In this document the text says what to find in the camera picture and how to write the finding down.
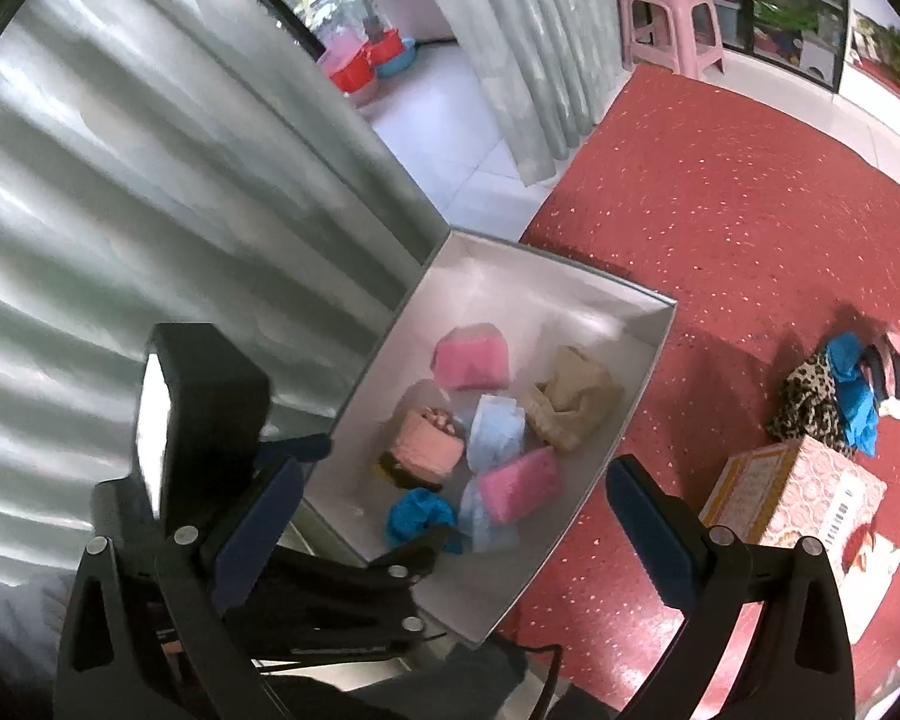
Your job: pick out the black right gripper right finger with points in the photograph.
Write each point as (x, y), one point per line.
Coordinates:
(798, 663)

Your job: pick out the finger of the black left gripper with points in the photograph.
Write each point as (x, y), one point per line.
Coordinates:
(304, 449)
(307, 609)

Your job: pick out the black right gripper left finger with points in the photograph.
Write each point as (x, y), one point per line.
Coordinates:
(144, 636)

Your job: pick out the peach knitted sock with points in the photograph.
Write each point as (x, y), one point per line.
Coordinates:
(424, 451)

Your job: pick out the fluffy light blue cloth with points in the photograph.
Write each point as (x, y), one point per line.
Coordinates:
(496, 436)

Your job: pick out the red patterned gift box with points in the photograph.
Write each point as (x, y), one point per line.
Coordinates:
(777, 494)

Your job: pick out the grey cardboard storage box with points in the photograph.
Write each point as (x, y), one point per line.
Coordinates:
(541, 306)

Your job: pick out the leopard print cloth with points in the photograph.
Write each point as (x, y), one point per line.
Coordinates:
(808, 407)

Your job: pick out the beige folded cloth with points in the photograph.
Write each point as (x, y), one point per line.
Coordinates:
(566, 409)

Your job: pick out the pink and black sock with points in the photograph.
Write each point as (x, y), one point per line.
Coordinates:
(874, 357)

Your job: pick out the red plastic basins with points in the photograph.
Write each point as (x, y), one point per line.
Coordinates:
(356, 65)

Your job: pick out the pink plastic stool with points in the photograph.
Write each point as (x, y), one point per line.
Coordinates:
(683, 36)

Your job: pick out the green plant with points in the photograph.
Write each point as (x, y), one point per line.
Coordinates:
(876, 51)

